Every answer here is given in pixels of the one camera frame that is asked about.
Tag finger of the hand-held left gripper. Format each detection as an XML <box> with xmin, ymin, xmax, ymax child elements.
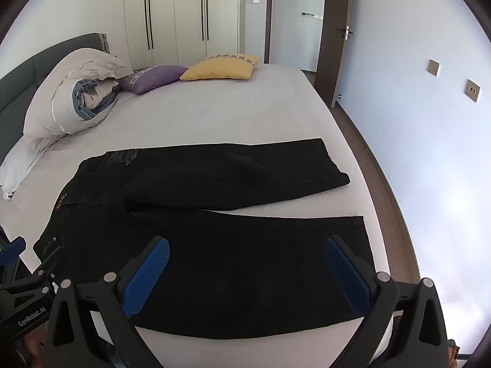
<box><xmin>0</xmin><ymin>236</ymin><xmax>27</xmax><ymax>288</ymax></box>
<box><xmin>33</xmin><ymin>261</ymin><xmax>60</xmax><ymax>277</ymax></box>

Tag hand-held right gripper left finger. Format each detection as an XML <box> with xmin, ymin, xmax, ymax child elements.
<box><xmin>44</xmin><ymin>236</ymin><xmax>171</xmax><ymax>368</ymax></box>

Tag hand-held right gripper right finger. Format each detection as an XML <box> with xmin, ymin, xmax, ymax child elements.
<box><xmin>323</xmin><ymin>235</ymin><xmax>449</xmax><ymax>368</ymax></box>

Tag black pants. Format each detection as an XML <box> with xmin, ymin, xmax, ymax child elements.
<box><xmin>33</xmin><ymin>138</ymin><xmax>377</xmax><ymax>340</ymax></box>

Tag white pillow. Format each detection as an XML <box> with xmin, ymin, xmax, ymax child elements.
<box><xmin>0</xmin><ymin>134</ymin><xmax>58</xmax><ymax>200</ymax></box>

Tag grey padded headboard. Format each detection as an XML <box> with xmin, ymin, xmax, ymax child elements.
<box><xmin>0</xmin><ymin>33</ymin><xmax>112</xmax><ymax>158</ymax></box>

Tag rolled beige and blue duvet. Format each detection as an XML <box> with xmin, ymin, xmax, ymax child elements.
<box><xmin>23</xmin><ymin>48</ymin><xmax>135</xmax><ymax>139</ymax></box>

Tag bed with white sheet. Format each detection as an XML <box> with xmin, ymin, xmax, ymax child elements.
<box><xmin>0</xmin><ymin>63</ymin><xmax>420</xmax><ymax>368</ymax></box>

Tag purple cushion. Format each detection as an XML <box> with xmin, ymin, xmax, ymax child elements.
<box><xmin>119</xmin><ymin>65</ymin><xmax>189</xmax><ymax>94</ymax></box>

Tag brown door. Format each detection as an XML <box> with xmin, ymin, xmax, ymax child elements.
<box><xmin>315</xmin><ymin>0</ymin><xmax>350</xmax><ymax>109</ymax></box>

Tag yellow cushion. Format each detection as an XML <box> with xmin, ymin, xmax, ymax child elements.
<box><xmin>180</xmin><ymin>54</ymin><xmax>261</xmax><ymax>81</ymax></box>

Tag white wardrobe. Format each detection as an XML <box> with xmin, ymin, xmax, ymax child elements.
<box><xmin>123</xmin><ymin>0</ymin><xmax>240</xmax><ymax>71</ymax></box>

